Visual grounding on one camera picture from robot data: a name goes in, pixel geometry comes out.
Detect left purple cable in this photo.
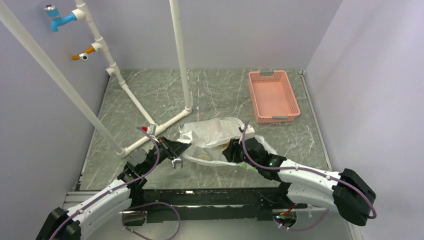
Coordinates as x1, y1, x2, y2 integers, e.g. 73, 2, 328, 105
47, 127, 161, 240

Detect white plastic bag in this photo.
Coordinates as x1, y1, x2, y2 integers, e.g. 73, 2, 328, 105
178, 116, 279, 171

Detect orange plastic faucet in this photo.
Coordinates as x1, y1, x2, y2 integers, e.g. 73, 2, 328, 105
71, 46, 96, 61

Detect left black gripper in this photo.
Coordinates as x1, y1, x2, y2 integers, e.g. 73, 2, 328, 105
141, 135, 191, 175

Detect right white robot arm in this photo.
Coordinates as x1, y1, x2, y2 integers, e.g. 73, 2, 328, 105
222, 138, 377, 226

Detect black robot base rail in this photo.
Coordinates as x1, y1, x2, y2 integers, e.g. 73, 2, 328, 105
123, 187, 306, 226

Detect pink plastic basket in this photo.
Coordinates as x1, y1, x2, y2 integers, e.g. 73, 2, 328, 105
248, 70, 301, 124

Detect silver open-end wrench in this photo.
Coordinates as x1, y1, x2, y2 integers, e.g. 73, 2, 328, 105
171, 157, 184, 169

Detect purple cable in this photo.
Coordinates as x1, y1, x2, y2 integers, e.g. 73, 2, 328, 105
47, 127, 161, 240
240, 122, 378, 220

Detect blue plastic faucet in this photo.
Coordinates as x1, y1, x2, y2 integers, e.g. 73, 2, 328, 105
44, 4, 78, 32

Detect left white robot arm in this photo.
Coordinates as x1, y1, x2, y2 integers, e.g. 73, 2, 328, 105
36, 137, 191, 240

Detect white PVC pipe frame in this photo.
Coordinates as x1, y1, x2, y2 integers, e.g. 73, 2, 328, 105
0, 0, 194, 159

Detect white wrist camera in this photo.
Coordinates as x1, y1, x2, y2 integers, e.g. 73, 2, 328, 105
140, 123, 158, 136
239, 124, 255, 139

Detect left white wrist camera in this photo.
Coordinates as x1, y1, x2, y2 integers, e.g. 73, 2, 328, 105
140, 123, 158, 136

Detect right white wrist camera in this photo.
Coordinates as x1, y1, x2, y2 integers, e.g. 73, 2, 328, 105
239, 124, 255, 139

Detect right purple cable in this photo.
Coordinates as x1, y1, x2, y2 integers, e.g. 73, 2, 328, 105
240, 122, 378, 220

